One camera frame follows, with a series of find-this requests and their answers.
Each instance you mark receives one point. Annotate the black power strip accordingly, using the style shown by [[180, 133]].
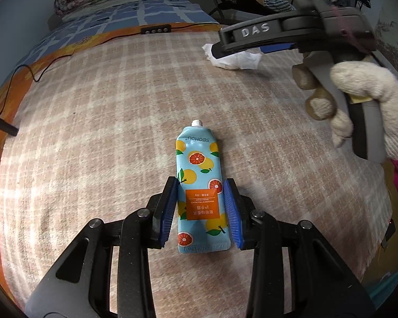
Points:
[[156, 29]]

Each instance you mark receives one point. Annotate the blue checked bedsheet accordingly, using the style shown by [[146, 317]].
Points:
[[126, 10]]

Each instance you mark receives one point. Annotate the black tripod stand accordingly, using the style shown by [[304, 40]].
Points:
[[3, 125]]

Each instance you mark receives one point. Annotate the person's right hand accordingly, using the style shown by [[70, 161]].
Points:
[[361, 79]]

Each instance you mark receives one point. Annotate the teal cloth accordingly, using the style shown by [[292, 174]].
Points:
[[381, 288]]

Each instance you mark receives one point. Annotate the white tissue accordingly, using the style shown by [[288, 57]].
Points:
[[238, 60]]

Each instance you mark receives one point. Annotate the beige plaid blanket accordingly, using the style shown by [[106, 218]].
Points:
[[86, 122]]

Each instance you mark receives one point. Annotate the light blue fruit-print tube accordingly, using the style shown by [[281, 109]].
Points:
[[199, 169]]

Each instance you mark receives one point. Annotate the striped cloth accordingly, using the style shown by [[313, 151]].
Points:
[[278, 4]]

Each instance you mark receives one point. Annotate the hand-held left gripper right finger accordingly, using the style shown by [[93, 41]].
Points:
[[233, 215]]

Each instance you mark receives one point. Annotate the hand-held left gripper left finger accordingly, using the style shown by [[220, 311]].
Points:
[[165, 212]]

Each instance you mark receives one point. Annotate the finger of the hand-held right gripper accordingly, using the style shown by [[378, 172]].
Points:
[[252, 33], [277, 48]]

